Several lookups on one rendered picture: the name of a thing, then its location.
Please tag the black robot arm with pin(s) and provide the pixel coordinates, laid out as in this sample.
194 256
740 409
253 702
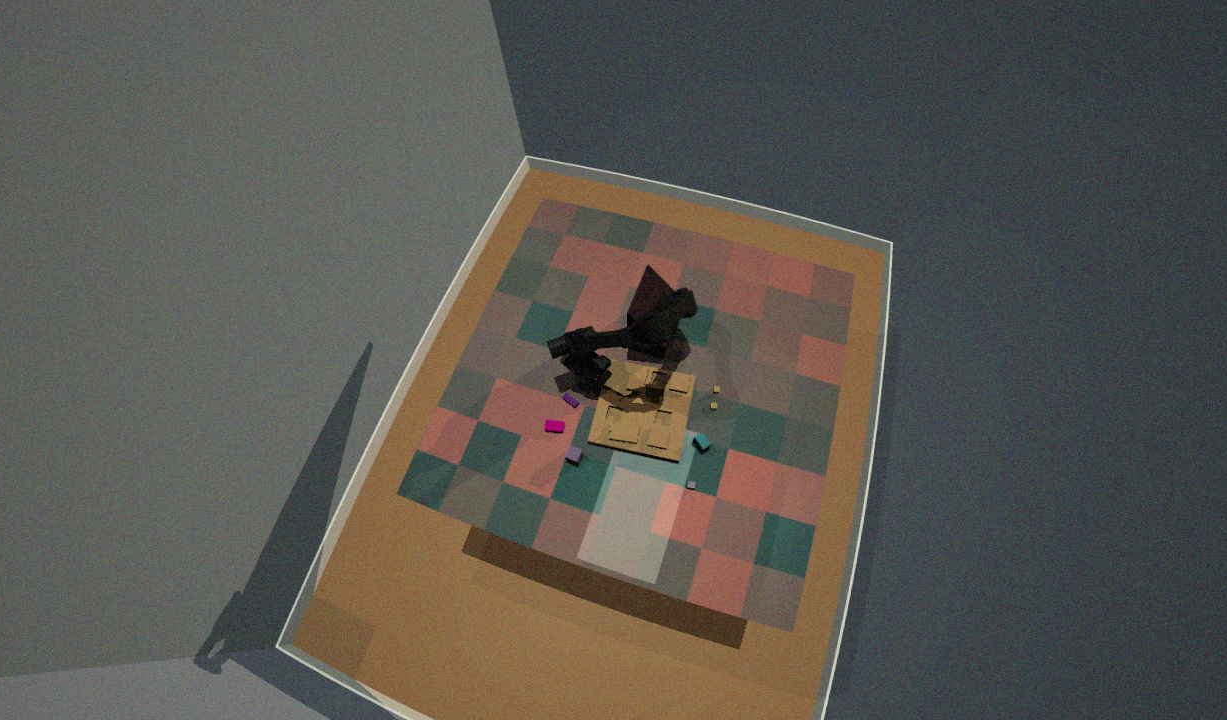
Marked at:
581 342

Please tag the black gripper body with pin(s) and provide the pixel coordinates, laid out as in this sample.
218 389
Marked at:
599 365

